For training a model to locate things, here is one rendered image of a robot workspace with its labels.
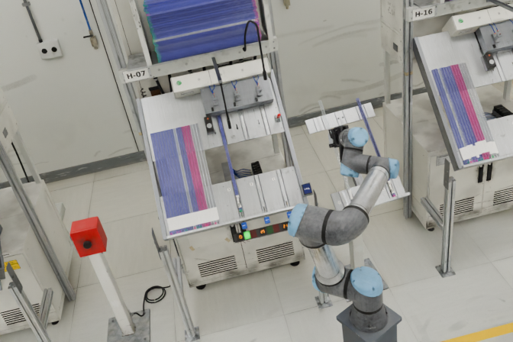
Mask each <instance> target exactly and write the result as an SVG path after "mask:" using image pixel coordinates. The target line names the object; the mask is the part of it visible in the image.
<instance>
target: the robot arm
mask: <svg viewBox="0 0 513 342"><path fill-rule="evenodd" d="M328 131H329V134H328V138H329V148H332V147H334V148H336V147H339V151H340V174H341V175H343V176H349V177H355V178H357V177H358V176H359V174H360V173H361V174H366V178H365V179H364V180H363V182H362V184H361V186H360V187H359V189H358V190H357V193H356V194H355V196H354V197H353V199H352V201H351V203H350V204H349V205H347V206H346V207H344V209H343V210H342V211H336V210H332V209H328V208H322V207H318V206H313V205H308V204H302V203H299V204H297V205H296V206H295V207H294V208H293V209H292V213H291V214H290V217H289V223H288V233H289V235H290V236H293V237H297V238H298V239H299V240H300V242H301V244H302V245H303V246H304V247H306V248H308V251H309V253H310V254H311V258H312V259H313V261H314V264H315V267H314V269H313V272H312V285H313V286H314V288H315V289H316V290H318V291H320V292H322V293H327V294H330V295H335V296H337V297H341V298H345V299H348V300H351V301H353V304H352V305H351V307H350V313H349V315H350V322H351V324H352V325H353V326H354V327H355V328H356V329H357V330H359V331H362V332H366V333H374V332H377V331H381V330H382V329H383V328H384V327H385V326H386V325H387V322H388V312H387V309H386V307H385V305H384V304H383V296H382V291H383V284H382V278H381V276H380V275H379V273H378V272H377V271H375V270H374V269H373V268H370V267H368V266H361V267H360V268H359V267H357V268H356V269H349V268H346V267H344V265H343V264H342V262H341V261H340V260H339V259H337V257H336V254H335V252H334V248H333V246H340V245H344V244H347V243H349V242H351V241H352V240H355V239H356V238H357V237H359V236H360V235H361V234H362V233H363V232H364V231H365V229H366V227H367V225H368V223H369V215H370V213H371V211H372V209H373V207H374V205H375V203H376V201H377V199H378V198H379V196H380V194H381V192H382V190H383V188H384V186H385V184H386V183H387V181H388V179H389V178H390V179H396V178H397V176H398V172H399V161H398V160H395V159H391V158H389V157H388V158H385V157H380V156H370V155H366V154H363V147H364V145H365V144H366V143H367V141H368V140H369V135H368V133H367V131H366V130H365V129H364V128H362V127H352V128H349V127H348V125H344V126H342V127H337V128H335V129H330V130H328Z"/></svg>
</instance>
